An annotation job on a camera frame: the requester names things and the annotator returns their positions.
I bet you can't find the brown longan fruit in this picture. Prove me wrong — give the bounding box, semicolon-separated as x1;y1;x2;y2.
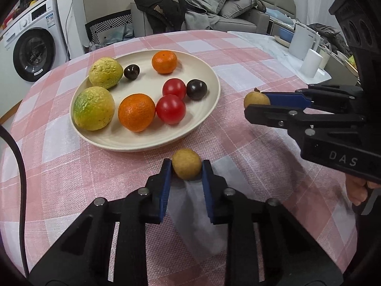
172;148;201;181
243;89;271;108

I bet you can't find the dark plum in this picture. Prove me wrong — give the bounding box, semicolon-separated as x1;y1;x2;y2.
187;79;208;101
124;64;140;81

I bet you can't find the red tomato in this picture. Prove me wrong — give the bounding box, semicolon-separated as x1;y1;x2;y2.
162;78;187;99
156;94;186;125

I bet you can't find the small mandarin orange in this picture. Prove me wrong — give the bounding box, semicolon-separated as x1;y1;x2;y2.
151;50;178;74

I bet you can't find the green yellow citrus fruit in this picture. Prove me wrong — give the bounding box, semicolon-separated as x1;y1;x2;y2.
73;87;115;131

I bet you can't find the large orange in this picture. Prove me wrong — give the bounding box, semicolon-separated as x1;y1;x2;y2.
118;94;156;132

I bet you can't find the yellow bumpy citrus fruit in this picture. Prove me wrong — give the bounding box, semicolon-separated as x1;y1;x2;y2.
89;57;124;89

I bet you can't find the person's right hand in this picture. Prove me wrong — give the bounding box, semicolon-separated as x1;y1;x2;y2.
346;174;380;206

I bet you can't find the white cup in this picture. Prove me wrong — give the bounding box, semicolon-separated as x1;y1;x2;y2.
300;49;323;77

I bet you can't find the white marble side table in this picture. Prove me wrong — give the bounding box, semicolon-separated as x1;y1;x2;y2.
229;31;331;84

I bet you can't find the white kettle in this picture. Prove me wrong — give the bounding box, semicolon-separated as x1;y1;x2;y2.
289;22;321;61

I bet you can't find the pink checkered tablecloth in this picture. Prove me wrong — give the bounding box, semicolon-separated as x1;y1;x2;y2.
1;31;357;285

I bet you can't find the grey sofa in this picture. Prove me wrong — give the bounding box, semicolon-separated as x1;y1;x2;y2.
130;0;296;36

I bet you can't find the grey blanket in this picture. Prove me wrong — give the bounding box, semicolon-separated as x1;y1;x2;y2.
185;0;220;30

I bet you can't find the cream round plate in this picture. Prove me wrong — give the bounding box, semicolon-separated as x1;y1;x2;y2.
70;50;221;152

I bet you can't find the black jacket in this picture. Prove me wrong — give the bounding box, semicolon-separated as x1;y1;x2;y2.
134;0;187;34

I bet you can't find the white washing machine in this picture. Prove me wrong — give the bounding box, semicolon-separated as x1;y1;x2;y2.
3;0;68;83

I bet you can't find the black cable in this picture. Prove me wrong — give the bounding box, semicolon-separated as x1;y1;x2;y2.
0;124;30;279

